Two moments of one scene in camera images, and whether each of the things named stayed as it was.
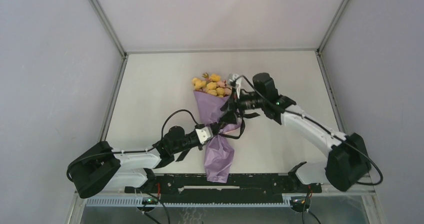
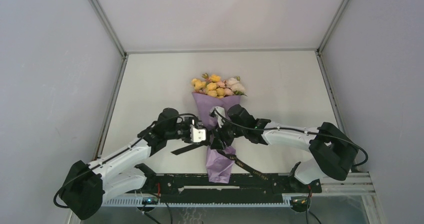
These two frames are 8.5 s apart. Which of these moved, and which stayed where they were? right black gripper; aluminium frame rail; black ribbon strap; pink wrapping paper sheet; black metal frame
Moved: right black gripper; black ribbon strap
Stayed: black metal frame; pink wrapping paper sheet; aluminium frame rail
